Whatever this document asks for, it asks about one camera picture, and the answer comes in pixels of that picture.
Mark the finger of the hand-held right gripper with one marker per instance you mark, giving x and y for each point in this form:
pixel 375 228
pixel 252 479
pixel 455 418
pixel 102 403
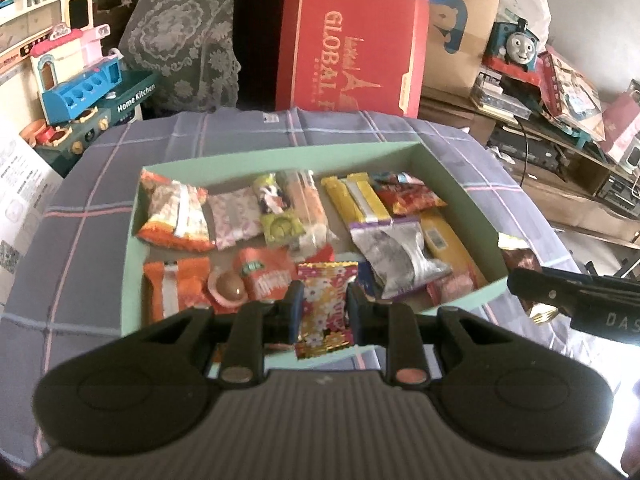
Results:
pixel 575 274
pixel 535 287

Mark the red rainbow candy packet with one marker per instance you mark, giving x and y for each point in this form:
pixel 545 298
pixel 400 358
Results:
pixel 410 200

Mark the red cardboard box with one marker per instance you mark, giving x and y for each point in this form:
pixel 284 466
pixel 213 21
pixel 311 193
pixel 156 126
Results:
pixel 350 35

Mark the orange patterned snack packet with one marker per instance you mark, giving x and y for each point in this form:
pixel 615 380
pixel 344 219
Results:
pixel 155 210

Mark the blue toy rack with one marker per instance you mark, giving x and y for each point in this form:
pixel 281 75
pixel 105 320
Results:
pixel 82 90

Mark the pink and blue snack packet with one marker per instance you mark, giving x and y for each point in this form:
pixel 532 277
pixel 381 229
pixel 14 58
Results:
pixel 452 287

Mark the pink patterned snack packet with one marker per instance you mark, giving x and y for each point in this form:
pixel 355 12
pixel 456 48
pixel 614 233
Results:
pixel 232 217

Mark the white instruction sheet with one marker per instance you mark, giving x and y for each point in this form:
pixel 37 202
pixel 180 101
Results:
pixel 20 195

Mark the black media player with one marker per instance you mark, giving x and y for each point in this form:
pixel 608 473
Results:
pixel 530 147

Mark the silver purple-edged snack packet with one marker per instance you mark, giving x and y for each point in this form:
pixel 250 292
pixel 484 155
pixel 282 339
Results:
pixel 400 255

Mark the pink box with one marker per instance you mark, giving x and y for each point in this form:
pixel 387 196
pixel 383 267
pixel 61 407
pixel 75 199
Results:
pixel 620 120

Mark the yellow wavy snack packet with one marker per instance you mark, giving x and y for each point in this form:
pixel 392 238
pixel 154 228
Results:
pixel 345 195

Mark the white plastic bag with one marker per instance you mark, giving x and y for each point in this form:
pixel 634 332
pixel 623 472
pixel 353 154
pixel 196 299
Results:
pixel 532 5

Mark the green cartoon snack packet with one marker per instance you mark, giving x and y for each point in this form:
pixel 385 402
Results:
pixel 280 227

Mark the orange-red silver snack packet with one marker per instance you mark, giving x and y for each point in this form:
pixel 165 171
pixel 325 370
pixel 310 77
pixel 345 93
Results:
pixel 265 275

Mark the brown cardboard box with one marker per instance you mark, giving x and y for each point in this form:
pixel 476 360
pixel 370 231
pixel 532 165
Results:
pixel 470 60

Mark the long yellow snack packet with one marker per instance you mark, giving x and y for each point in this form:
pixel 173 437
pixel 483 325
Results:
pixel 445 240

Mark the wooden cabinet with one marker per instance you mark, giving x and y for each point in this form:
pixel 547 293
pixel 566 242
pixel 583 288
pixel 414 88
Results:
pixel 565 200

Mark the plaid blue cloth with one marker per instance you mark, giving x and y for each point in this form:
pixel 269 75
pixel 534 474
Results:
pixel 75 240

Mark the clear cracker packet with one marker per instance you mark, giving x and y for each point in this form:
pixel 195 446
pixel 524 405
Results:
pixel 307 205

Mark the mint green cardboard box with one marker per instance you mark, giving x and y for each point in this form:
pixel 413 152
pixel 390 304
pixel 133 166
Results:
pixel 310 157

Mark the cream pink toy kitchen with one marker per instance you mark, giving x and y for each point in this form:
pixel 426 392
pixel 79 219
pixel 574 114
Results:
pixel 55 30

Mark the teal toy kitchen box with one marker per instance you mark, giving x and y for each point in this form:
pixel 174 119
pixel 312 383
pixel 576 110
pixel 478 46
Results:
pixel 125 105

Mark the gold candy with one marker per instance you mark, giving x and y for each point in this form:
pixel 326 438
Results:
pixel 520 255

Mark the blue train toy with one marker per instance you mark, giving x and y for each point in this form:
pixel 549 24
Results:
pixel 517 47

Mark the orange white snack packet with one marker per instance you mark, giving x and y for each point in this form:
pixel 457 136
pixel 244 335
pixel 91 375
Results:
pixel 175 285
pixel 192 222

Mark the pink floral snack packet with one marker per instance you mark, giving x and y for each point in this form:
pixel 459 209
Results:
pixel 325 310

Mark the grey lace cushion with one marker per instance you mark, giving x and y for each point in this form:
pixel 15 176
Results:
pixel 185 40

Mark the stack of books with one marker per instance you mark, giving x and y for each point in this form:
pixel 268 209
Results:
pixel 495 97

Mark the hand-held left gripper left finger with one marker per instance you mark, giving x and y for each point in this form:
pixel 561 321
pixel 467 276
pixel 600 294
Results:
pixel 295 310

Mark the picture book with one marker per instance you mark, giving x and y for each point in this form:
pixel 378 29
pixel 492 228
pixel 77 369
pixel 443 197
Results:
pixel 570 90

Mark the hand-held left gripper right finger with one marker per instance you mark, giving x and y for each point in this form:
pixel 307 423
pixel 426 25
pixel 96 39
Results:
pixel 354 310

